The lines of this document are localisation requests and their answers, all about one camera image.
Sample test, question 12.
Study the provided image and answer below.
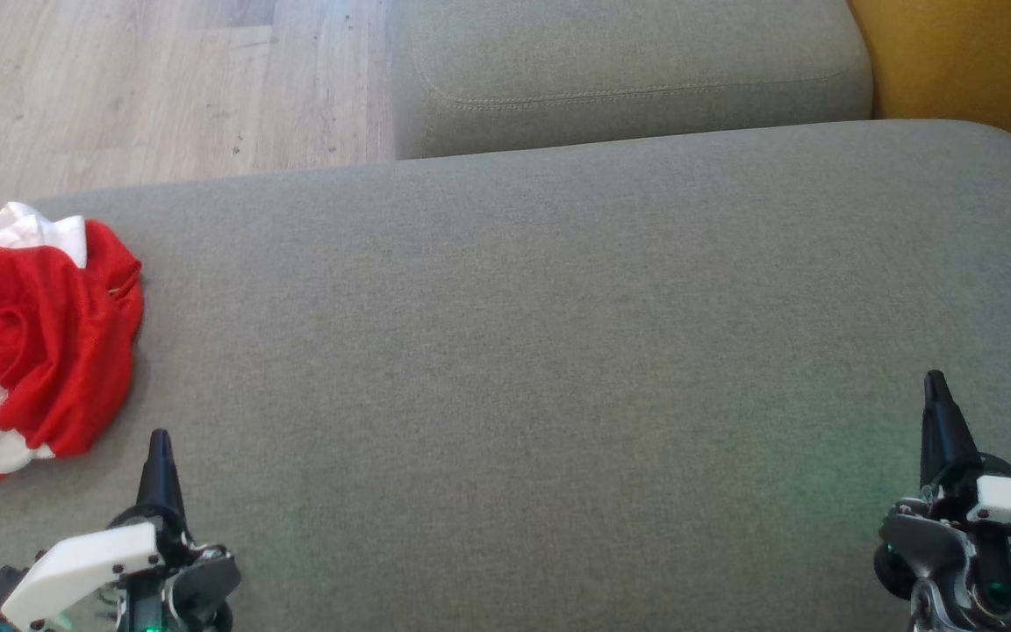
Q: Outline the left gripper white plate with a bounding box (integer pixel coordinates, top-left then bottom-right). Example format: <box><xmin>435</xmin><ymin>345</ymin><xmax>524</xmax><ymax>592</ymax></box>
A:
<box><xmin>0</xmin><ymin>428</ymin><xmax>243</xmax><ymax>632</ymax></box>

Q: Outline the red white-trimmed sports jersey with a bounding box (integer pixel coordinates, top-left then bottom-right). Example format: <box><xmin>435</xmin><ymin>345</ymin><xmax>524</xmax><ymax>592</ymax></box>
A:
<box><xmin>0</xmin><ymin>202</ymin><xmax>145</xmax><ymax>459</ymax></box>

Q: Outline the large yellow sofa back cushion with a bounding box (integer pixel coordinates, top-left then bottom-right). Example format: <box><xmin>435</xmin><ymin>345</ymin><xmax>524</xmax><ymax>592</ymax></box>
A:
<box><xmin>848</xmin><ymin>0</ymin><xmax>1011</xmax><ymax>174</ymax></box>

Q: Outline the grey stitched sofa seat cushion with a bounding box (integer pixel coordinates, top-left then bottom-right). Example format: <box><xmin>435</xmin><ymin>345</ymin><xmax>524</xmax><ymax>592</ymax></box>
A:
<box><xmin>391</xmin><ymin>0</ymin><xmax>875</xmax><ymax>161</ymax></box>

